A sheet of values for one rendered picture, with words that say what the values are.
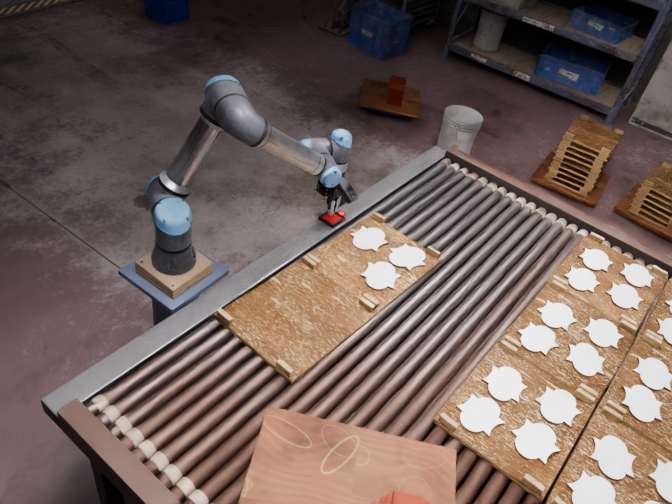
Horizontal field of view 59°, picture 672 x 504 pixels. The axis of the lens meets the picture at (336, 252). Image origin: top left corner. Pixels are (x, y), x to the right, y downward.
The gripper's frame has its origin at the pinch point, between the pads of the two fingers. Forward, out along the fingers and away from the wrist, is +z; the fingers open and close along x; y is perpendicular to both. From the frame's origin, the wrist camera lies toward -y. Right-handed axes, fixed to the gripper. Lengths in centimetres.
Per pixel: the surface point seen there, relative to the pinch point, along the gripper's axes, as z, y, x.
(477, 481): 3, -98, 58
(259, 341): 1, -25, 66
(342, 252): 1.1, -16.4, 14.1
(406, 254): -0.1, -34.1, -2.3
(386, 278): 0.0, -36.4, 14.1
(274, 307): 1, -18, 52
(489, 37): 65, 124, -421
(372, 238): 0.0, -19.8, 0.0
